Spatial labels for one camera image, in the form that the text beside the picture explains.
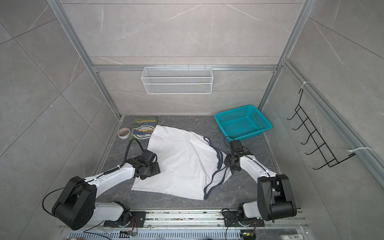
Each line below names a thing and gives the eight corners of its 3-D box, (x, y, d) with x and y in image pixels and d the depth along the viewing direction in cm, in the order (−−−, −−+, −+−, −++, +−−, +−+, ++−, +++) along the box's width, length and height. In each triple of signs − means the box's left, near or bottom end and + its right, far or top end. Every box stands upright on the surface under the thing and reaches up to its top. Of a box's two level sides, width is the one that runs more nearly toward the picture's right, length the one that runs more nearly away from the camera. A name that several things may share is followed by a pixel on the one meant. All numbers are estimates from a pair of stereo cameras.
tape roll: (116, 138, 108) (115, 137, 106) (120, 129, 114) (119, 127, 112) (128, 138, 108) (127, 137, 106) (131, 129, 114) (130, 127, 112)
